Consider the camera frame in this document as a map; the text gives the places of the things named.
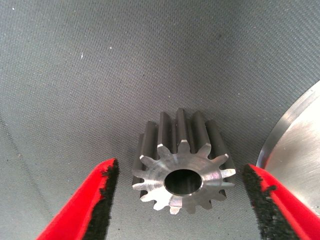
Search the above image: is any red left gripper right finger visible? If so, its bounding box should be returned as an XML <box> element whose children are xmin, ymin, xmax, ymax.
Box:
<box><xmin>242</xmin><ymin>163</ymin><xmax>320</xmax><ymax>240</ymax></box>

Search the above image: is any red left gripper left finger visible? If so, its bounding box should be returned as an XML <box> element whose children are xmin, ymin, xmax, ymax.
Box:
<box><xmin>36</xmin><ymin>157</ymin><xmax>120</xmax><ymax>240</ymax></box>

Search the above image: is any small steel planetary gear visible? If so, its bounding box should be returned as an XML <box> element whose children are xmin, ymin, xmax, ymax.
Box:
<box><xmin>131</xmin><ymin>107</ymin><xmax>237</xmax><ymax>215</ymax></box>

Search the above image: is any round metal carrier plate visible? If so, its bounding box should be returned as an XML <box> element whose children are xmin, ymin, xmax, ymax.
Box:
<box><xmin>256</xmin><ymin>79</ymin><xmax>320</xmax><ymax>216</ymax></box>

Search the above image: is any dark grey table cloth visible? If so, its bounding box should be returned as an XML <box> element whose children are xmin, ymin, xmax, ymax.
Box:
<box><xmin>0</xmin><ymin>0</ymin><xmax>320</xmax><ymax>240</ymax></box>

